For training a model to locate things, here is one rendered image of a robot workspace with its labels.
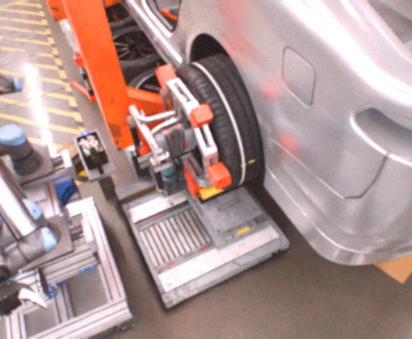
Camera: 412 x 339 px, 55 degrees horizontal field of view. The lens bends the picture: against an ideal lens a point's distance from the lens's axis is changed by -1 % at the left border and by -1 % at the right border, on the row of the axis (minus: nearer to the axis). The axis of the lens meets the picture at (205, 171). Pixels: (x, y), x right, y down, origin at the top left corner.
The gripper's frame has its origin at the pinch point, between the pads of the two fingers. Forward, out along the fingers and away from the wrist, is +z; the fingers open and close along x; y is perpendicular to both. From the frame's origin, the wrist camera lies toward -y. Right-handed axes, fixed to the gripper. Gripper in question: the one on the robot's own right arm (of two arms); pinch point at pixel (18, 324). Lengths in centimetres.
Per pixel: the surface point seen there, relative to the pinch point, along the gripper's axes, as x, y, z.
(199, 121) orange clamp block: -90, -1, -40
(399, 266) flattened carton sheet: -182, 99, 37
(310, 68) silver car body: -97, -43, 3
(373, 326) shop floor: -142, 105, 49
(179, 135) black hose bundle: -85, 9, -48
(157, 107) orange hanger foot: -110, 37, -106
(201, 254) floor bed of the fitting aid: -96, 105, -44
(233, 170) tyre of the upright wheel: -101, 24, -28
